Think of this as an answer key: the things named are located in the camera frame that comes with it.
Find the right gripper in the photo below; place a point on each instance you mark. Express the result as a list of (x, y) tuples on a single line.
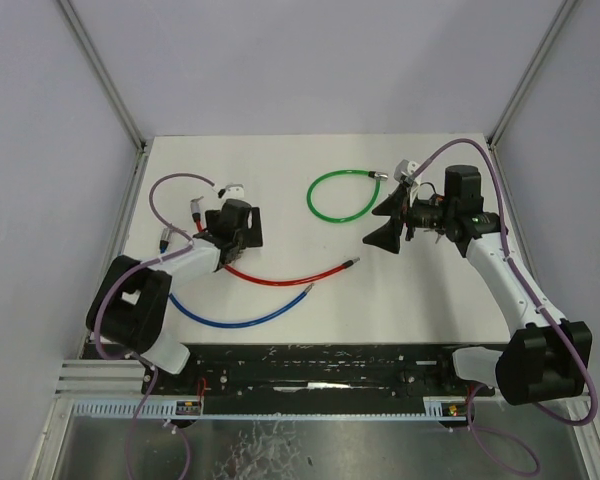
[(398, 204)]

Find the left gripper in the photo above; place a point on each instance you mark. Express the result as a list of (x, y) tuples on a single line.
[(252, 234)]

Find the green cable lock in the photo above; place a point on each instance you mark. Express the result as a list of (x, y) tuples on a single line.
[(345, 206)]

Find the orange padlock with keys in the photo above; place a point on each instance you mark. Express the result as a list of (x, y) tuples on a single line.
[(438, 235)]

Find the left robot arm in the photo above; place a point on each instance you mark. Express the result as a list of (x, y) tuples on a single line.
[(130, 305)]

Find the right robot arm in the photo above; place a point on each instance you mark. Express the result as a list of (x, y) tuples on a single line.
[(546, 355)]

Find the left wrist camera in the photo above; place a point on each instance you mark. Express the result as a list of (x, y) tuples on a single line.
[(231, 191)]

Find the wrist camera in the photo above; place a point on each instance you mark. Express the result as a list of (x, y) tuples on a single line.
[(231, 191), (406, 172)]

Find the red cable lock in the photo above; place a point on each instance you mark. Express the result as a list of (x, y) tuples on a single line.
[(197, 217)]

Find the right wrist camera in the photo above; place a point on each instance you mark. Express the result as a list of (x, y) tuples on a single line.
[(406, 172)]

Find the blue cable lock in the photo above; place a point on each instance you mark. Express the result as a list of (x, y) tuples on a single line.
[(221, 303)]

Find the left aluminium frame post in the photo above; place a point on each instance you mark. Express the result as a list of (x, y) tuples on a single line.
[(97, 66)]

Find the aluminium frame post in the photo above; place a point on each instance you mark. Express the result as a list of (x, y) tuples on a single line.
[(97, 66), (532, 71)]

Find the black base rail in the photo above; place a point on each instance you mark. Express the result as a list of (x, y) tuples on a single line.
[(224, 369)]

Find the right aluminium frame post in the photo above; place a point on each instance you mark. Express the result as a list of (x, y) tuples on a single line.
[(532, 71)]

